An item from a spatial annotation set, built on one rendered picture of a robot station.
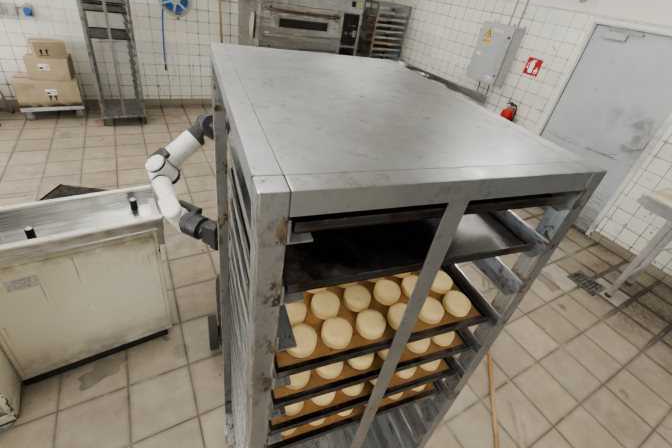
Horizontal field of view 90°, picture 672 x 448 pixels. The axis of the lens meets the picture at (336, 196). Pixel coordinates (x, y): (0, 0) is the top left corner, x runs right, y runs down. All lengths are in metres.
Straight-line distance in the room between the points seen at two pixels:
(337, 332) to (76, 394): 1.97
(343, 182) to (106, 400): 2.13
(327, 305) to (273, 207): 0.34
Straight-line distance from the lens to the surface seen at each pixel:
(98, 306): 2.13
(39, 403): 2.46
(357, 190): 0.33
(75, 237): 1.85
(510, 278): 0.68
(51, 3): 5.64
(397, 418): 1.19
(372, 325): 0.61
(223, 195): 1.03
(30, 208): 2.11
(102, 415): 2.32
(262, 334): 0.44
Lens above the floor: 1.98
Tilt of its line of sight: 32 degrees down
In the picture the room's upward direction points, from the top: 10 degrees clockwise
